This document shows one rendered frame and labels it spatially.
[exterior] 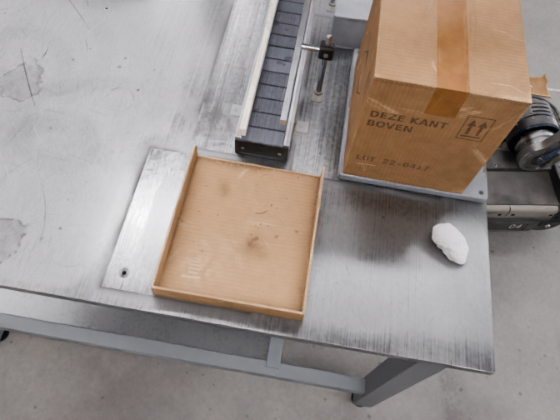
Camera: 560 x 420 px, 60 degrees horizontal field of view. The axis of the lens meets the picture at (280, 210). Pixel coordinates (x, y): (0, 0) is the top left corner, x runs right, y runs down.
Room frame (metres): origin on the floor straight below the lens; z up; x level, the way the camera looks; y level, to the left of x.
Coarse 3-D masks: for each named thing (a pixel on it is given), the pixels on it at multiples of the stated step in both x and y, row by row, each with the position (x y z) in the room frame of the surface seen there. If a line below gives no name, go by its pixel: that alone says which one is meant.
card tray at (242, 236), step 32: (192, 160) 0.52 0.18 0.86; (224, 160) 0.55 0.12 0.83; (192, 192) 0.46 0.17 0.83; (224, 192) 0.47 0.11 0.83; (256, 192) 0.48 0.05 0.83; (288, 192) 0.49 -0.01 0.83; (320, 192) 0.48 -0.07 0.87; (192, 224) 0.39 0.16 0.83; (224, 224) 0.40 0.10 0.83; (256, 224) 0.41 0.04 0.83; (288, 224) 0.42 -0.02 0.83; (160, 256) 0.31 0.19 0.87; (192, 256) 0.33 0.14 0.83; (224, 256) 0.34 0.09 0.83; (256, 256) 0.35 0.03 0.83; (288, 256) 0.36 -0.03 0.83; (160, 288) 0.25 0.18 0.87; (192, 288) 0.27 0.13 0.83; (224, 288) 0.28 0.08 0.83; (256, 288) 0.29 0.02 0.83; (288, 288) 0.30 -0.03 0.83
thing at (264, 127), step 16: (288, 0) 0.99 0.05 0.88; (304, 0) 1.00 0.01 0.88; (288, 16) 0.94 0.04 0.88; (272, 32) 0.88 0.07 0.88; (288, 32) 0.88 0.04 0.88; (304, 32) 0.89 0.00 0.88; (272, 48) 0.83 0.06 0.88; (288, 48) 0.84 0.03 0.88; (272, 64) 0.78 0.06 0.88; (288, 64) 0.79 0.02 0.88; (272, 80) 0.73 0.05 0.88; (256, 96) 0.68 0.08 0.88; (272, 96) 0.69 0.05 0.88; (256, 112) 0.64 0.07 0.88; (272, 112) 0.65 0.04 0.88; (288, 112) 0.65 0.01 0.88; (256, 128) 0.60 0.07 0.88; (272, 128) 0.61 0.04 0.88; (272, 144) 0.57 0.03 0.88
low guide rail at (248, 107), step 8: (272, 0) 0.94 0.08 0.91; (272, 8) 0.91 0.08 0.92; (272, 16) 0.89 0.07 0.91; (264, 32) 0.83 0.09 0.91; (264, 40) 0.81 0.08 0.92; (264, 48) 0.79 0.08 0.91; (264, 56) 0.78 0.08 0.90; (256, 64) 0.74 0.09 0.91; (256, 72) 0.71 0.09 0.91; (256, 80) 0.69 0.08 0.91; (256, 88) 0.68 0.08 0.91; (248, 96) 0.65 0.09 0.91; (248, 104) 0.63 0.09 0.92; (248, 112) 0.61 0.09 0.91; (248, 120) 0.60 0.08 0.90; (240, 128) 0.57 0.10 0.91
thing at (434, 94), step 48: (384, 0) 0.72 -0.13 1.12; (432, 0) 0.73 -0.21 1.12; (480, 0) 0.75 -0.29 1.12; (384, 48) 0.60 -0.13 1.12; (432, 48) 0.62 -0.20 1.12; (480, 48) 0.63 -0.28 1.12; (384, 96) 0.54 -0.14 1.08; (432, 96) 0.54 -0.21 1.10; (480, 96) 0.53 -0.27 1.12; (528, 96) 0.54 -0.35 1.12; (384, 144) 0.54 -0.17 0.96; (432, 144) 0.54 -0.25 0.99; (480, 144) 0.53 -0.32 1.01
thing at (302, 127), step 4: (232, 104) 0.69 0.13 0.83; (236, 104) 0.70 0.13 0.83; (232, 108) 0.68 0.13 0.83; (236, 108) 0.68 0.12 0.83; (240, 108) 0.69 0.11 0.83; (232, 112) 0.67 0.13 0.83; (236, 112) 0.67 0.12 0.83; (240, 112) 0.67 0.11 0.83; (296, 112) 0.67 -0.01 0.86; (236, 116) 0.67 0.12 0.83; (296, 116) 0.66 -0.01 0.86; (296, 120) 0.66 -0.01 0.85; (296, 124) 0.66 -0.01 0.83; (300, 124) 0.66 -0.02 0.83; (304, 124) 0.67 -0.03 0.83; (296, 128) 0.65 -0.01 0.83; (300, 128) 0.65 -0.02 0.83; (304, 128) 0.66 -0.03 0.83; (304, 132) 0.64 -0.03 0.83
